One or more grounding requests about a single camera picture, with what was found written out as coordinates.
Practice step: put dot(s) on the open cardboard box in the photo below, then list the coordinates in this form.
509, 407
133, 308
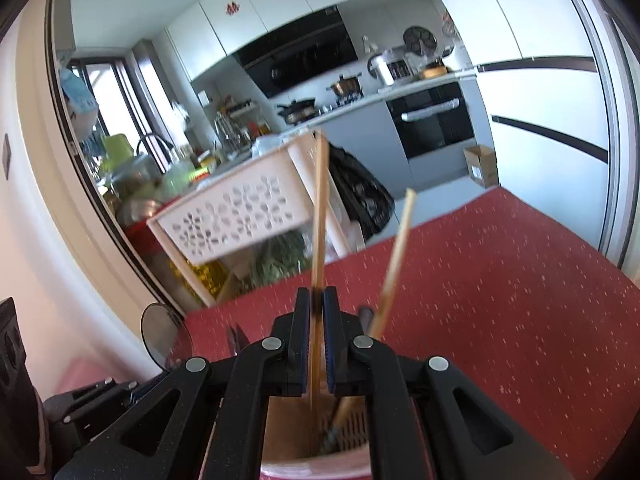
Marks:
480, 167

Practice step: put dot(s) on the hanging pink bag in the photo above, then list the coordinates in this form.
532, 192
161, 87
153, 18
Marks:
448, 24

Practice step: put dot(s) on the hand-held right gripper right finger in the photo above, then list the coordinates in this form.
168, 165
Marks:
331, 355

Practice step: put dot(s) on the black trash bag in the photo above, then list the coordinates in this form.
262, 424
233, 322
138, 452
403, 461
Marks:
360, 195

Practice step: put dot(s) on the green plastic container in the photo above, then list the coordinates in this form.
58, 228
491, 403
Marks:
117, 146

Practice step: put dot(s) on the curved sink faucet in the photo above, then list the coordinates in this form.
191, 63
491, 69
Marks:
150, 140

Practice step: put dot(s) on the black range hood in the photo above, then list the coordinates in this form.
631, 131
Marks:
300, 55

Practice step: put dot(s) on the white wall outlet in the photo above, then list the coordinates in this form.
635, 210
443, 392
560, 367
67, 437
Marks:
203, 98

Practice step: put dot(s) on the silver electric pressure cooker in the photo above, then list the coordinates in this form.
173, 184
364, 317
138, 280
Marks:
387, 67

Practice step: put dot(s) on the white upper kitchen cabinets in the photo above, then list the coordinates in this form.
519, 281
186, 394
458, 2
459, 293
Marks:
280, 0

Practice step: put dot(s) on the wooden lidded pot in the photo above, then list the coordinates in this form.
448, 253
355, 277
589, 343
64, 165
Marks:
432, 71

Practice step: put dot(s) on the black wok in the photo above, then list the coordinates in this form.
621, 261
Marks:
296, 111

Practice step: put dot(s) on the sliding door frame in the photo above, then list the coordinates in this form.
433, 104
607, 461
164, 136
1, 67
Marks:
100, 210
615, 135

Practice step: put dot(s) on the black built-in oven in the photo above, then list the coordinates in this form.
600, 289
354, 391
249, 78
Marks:
430, 120

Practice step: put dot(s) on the bagged green vegetables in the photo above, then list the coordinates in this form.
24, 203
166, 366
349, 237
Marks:
277, 260

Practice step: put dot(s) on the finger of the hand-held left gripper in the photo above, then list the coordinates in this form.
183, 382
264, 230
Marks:
100, 400

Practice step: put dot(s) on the white refrigerator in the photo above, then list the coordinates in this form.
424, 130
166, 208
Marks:
525, 20

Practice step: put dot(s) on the white plastic utensil holder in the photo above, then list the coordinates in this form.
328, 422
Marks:
285, 430

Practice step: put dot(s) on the white flower-cutout storage cart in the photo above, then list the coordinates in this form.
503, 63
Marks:
235, 215

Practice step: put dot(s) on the red paper-cut decal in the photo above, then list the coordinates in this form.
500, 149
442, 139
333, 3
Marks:
233, 8

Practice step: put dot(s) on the white spice rack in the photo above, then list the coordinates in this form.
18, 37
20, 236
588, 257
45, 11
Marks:
237, 120

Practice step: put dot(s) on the gold foil package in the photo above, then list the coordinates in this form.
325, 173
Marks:
197, 280

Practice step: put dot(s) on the grey kitchen counter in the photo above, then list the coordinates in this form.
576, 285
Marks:
360, 130

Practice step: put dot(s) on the white hanging utensil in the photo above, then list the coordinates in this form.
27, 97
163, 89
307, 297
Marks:
368, 44

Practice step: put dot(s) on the black round divided pan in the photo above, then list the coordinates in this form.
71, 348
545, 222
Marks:
420, 40

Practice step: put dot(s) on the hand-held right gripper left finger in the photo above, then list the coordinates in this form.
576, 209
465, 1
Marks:
300, 350

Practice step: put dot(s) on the blue white plastic bag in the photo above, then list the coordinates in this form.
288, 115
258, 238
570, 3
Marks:
77, 92

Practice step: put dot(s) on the metal pot lid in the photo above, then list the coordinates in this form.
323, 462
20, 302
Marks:
140, 210

